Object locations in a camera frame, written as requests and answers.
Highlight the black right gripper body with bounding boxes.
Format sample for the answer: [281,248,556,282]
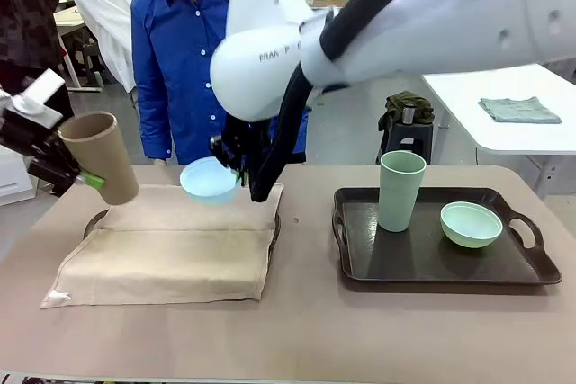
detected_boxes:
[208,112,271,176]

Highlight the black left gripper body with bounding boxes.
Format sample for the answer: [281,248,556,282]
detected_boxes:
[0,107,83,198]

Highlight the tall brown cup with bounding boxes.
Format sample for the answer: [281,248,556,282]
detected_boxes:
[57,111,140,206]

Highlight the light blue bowl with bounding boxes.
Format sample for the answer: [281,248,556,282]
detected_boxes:
[179,156,240,208]

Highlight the beige cloth mat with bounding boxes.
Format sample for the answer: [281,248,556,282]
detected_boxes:
[39,182,285,310]

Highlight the tall pale green cup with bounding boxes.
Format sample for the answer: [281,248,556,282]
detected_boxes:
[377,150,428,233]

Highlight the pale green bowl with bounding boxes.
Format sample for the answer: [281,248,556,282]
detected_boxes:
[439,201,504,249]

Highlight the grey-green cloth mat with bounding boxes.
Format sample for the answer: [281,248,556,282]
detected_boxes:
[477,95,563,126]

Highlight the person's right forearm blue sleeve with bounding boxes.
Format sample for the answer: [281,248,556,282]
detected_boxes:
[133,100,175,161]

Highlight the white cabinet box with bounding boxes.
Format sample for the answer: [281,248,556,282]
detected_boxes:
[0,145,38,208]

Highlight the person in blue shirt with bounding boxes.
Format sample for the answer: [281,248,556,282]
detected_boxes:
[130,0,311,165]

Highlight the person in dark patterned top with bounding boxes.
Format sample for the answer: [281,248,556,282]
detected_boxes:
[0,0,76,122]

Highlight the white background desk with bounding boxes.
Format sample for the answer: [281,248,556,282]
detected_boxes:
[52,8,109,93]

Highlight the person in white coat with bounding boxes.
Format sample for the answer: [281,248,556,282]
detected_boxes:
[69,0,152,94]

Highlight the dark green crumpled cloth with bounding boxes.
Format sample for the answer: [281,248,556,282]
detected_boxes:
[377,90,437,133]

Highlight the black stool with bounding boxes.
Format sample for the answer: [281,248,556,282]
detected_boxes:
[384,121,437,165]

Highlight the white side table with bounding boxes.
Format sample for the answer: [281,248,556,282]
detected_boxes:
[421,62,576,200]

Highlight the black cable sleeve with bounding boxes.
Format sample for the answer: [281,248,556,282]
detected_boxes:
[248,0,455,204]

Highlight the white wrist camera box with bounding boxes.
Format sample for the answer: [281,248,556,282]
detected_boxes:
[11,68,68,129]

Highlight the dark brown handled tray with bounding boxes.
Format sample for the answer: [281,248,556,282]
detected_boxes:
[331,185,563,294]
[83,207,283,263]

